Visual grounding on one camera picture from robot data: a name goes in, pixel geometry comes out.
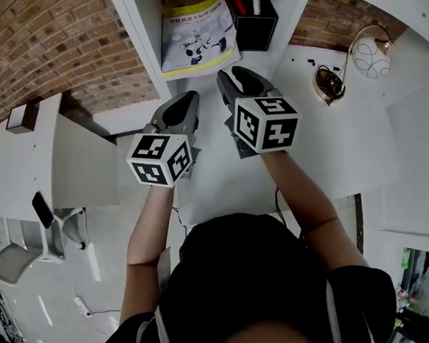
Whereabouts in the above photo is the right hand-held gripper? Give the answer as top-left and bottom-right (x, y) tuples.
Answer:
(210, 63), (304, 164)

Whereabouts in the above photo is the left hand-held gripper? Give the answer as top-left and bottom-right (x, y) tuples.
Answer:
(123, 85), (206, 191)

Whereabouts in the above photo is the yellow and white book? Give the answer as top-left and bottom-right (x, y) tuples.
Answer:
(157, 0), (246, 87)

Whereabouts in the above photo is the white shelf unit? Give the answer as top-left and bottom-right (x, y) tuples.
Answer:
(85, 0), (313, 114)

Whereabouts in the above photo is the person's right forearm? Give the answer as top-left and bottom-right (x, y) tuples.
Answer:
(256, 148), (346, 237)

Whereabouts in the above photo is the person's left forearm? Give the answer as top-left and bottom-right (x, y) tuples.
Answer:
(125, 182), (177, 270)

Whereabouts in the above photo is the white desk with drawers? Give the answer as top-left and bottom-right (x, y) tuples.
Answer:
(76, 0), (429, 245)

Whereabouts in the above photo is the black pen holder box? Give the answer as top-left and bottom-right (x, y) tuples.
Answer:
(223, 0), (280, 54)

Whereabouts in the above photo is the gold lamp with white shade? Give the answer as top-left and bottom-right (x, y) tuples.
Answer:
(310, 19), (396, 111)

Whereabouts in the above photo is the brown and white box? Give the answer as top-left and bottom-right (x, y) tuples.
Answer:
(4, 98), (42, 136)

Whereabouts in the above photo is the black phone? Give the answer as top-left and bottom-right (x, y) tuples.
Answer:
(29, 190), (57, 230)

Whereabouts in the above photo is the black floor edge strip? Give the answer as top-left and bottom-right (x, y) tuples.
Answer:
(349, 192), (369, 256)

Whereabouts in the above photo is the person's black shirt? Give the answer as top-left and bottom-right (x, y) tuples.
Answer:
(99, 201), (405, 343)

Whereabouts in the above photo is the plain white side table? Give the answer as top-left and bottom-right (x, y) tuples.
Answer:
(0, 89), (128, 230)

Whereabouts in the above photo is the white power strip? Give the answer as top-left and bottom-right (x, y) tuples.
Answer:
(71, 295), (94, 318)

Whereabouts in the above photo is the white office chair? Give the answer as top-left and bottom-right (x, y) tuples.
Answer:
(0, 200), (90, 291)

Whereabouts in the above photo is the green bottle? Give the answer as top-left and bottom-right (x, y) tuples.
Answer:
(400, 247), (413, 271)

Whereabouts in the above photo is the red label bottle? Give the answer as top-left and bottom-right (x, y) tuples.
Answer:
(394, 286), (411, 313)

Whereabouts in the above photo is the black framed glass door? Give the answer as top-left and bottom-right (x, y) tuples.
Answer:
(370, 244), (429, 343)

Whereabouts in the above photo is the black lamp cable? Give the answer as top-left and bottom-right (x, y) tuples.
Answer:
(312, 63), (349, 107)

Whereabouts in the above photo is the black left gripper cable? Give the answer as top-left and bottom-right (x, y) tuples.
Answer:
(168, 204), (191, 238)

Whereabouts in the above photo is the black floor cable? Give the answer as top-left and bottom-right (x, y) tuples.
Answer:
(86, 306), (122, 320)

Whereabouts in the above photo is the white shoulder strap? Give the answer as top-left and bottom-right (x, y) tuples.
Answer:
(136, 305), (181, 343)
(321, 279), (351, 343)

